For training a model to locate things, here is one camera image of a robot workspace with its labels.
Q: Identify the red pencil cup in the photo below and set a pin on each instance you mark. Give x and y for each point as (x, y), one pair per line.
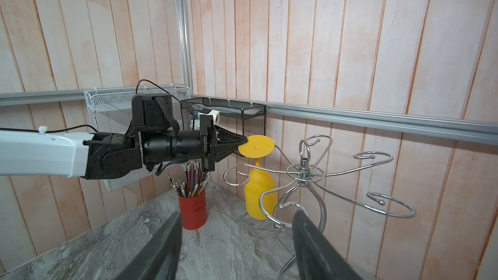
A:
(193, 211)

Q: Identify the yellow wine glass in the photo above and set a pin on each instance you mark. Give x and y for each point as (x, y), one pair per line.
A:
(258, 186)

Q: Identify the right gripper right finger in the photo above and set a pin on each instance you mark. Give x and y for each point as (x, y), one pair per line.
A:
(316, 257)

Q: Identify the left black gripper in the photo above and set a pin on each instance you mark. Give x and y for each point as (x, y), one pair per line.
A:
(228, 143)

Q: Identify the bundle of pencils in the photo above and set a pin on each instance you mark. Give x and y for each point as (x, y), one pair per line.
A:
(195, 180)

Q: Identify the black mesh wall basket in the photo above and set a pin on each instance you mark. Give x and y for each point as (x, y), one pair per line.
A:
(251, 116)

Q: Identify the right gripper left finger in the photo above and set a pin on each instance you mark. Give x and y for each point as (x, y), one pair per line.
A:
(160, 257)

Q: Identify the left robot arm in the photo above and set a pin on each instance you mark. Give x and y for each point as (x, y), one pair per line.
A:
(154, 141)

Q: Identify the chrome wine glass rack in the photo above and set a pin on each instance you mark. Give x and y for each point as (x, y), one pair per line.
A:
(307, 174)

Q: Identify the white mesh wall shelf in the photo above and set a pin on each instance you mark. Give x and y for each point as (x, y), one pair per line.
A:
(110, 110)

